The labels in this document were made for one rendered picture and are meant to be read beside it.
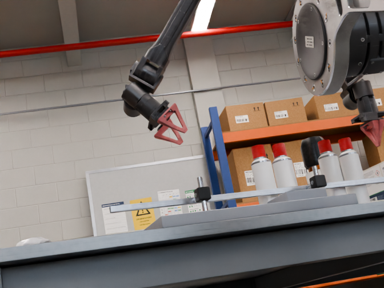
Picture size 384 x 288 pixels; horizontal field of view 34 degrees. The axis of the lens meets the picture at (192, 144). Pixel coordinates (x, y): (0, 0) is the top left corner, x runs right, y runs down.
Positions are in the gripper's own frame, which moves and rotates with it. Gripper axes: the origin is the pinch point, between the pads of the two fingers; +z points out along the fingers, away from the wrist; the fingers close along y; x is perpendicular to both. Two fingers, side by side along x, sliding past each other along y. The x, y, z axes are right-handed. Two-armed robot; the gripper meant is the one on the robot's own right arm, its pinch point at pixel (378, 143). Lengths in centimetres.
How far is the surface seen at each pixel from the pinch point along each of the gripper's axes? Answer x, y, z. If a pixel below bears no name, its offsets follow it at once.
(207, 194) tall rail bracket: 24, 67, 13
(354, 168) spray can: 15.6, 21.9, 10.0
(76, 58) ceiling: -420, -5, -228
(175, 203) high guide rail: 18, 73, 13
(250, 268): 56, 76, 33
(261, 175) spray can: 15, 49, 9
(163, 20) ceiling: -395, -94, -254
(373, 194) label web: -16.4, -5.8, 12.3
